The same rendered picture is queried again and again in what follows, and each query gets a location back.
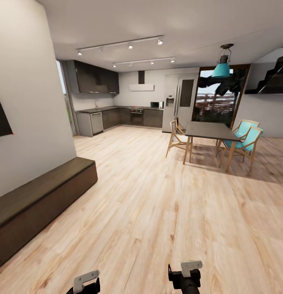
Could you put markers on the stairs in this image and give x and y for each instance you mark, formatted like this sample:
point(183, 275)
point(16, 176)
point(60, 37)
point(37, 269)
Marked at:
point(266, 75)

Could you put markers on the dishwasher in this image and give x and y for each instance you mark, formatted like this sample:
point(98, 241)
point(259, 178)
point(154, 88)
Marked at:
point(96, 122)

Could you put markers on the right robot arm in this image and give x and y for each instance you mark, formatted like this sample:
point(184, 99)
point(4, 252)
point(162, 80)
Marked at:
point(188, 279)

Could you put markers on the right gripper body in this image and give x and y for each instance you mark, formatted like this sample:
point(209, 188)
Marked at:
point(181, 282)

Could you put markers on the fridge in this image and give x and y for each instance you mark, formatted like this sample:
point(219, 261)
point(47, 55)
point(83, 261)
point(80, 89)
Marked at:
point(180, 94)

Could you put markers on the breakfast table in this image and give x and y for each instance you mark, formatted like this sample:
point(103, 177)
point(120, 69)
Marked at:
point(212, 130)

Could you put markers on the fixed window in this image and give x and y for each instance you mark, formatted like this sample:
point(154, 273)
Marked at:
point(66, 96)
point(217, 99)

